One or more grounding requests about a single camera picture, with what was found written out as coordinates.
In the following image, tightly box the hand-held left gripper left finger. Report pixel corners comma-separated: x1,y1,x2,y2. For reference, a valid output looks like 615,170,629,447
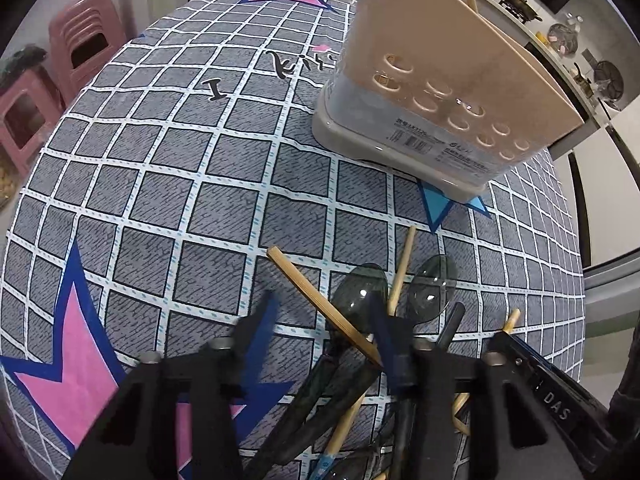
62,290,282,480

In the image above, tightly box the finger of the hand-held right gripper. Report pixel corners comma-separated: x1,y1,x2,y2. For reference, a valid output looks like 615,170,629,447
494,332,620,472

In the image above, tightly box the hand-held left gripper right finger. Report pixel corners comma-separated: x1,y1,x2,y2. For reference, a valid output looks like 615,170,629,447
369,304,586,480

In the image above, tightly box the dark transparent plastic spoon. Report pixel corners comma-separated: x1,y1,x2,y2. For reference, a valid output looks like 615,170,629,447
392,255,458,480
434,302,467,352
270,262,388,466
295,355,383,461

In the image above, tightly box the beige plastic utensil holder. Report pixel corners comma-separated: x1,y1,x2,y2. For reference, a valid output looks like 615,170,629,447
312,0,586,206

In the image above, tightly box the grey checkered star tablecloth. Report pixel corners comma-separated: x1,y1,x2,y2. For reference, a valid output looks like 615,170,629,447
0,0,586,480

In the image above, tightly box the yellow snack bag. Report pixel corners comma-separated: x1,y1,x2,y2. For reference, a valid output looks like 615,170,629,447
0,155,22,211

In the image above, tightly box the low pink plastic stool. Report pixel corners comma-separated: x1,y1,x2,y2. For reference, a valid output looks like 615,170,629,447
0,72,66,176

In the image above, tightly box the round dark lid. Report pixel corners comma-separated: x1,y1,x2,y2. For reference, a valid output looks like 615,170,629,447
592,60,625,97

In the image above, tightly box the round glass lid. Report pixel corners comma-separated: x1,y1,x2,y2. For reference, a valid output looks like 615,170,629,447
547,22,582,57

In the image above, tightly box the tall pink plastic stool stack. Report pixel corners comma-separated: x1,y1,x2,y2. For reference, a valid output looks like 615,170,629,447
48,0,128,98

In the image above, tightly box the dark bag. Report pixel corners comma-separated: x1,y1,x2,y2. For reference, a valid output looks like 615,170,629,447
0,45,48,81

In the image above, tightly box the black wok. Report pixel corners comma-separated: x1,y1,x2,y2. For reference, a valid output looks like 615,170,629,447
500,0,544,22

